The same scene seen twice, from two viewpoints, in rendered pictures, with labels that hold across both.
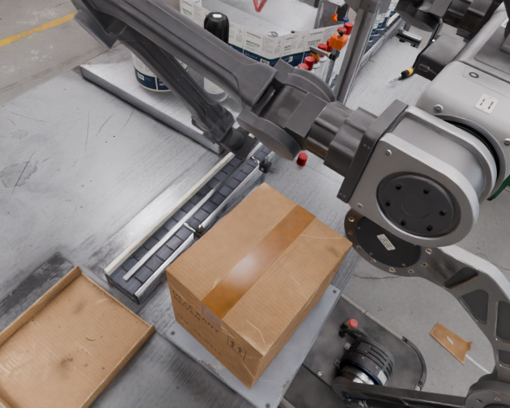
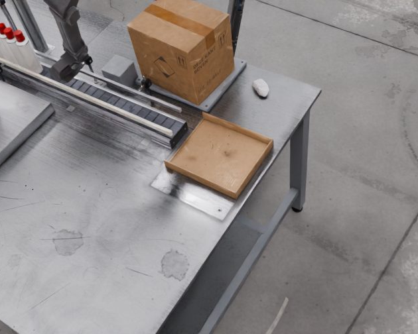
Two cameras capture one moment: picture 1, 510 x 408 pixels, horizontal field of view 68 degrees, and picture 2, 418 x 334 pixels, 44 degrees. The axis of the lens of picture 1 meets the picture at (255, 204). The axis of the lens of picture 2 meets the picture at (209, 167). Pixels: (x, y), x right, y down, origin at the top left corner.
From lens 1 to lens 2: 1.59 m
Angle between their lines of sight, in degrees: 43
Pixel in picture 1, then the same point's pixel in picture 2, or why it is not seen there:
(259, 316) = (211, 17)
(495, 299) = not seen: outside the picture
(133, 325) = (202, 128)
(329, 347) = not seen: hidden behind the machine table
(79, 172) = (68, 197)
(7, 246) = (144, 218)
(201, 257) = (180, 41)
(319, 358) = not seen: hidden behind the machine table
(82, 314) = (196, 155)
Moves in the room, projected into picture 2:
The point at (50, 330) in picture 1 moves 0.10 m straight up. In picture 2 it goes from (208, 167) to (204, 150)
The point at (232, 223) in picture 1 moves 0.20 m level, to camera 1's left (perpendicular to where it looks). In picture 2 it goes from (157, 33) to (148, 71)
